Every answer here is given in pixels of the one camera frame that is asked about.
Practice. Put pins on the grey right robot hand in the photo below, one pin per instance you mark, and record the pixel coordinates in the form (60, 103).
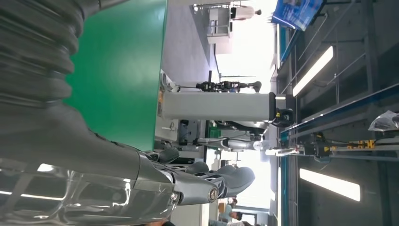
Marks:
(78, 162)

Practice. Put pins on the green crate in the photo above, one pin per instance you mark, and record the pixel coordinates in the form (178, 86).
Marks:
(214, 133)

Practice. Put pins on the person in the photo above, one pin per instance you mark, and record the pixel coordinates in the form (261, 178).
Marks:
(226, 213)
(244, 12)
(237, 216)

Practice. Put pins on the white cabinet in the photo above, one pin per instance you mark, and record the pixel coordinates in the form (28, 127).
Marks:
(219, 21)

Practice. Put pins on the black yellow hoist trolley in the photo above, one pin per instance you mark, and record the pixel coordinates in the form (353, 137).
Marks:
(316, 146)

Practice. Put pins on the long ceiling light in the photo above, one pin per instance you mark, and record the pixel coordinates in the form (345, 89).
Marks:
(330, 184)
(313, 71)

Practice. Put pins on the blue banner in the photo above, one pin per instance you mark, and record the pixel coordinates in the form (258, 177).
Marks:
(296, 14)

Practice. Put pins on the blue edged overhead beam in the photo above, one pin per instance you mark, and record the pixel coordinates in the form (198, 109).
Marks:
(343, 109)

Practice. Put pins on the clear plastic bag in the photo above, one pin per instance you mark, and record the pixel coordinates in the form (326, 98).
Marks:
(385, 121)

